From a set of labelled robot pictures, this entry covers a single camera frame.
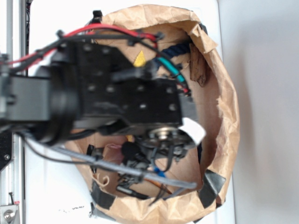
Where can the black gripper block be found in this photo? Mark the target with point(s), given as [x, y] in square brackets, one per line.
[117, 98]

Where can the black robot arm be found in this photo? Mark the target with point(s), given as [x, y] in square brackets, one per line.
[47, 104]

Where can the yellow microfiber cloth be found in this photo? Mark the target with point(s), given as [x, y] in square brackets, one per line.
[140, 60]

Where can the brown bark piece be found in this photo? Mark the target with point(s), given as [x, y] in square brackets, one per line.
[197, 66]

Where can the crumpled brown paper bag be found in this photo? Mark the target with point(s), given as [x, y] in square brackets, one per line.
[218, 113]

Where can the aluminium frame rail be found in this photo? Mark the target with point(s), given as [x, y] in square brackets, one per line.
[12, 177]

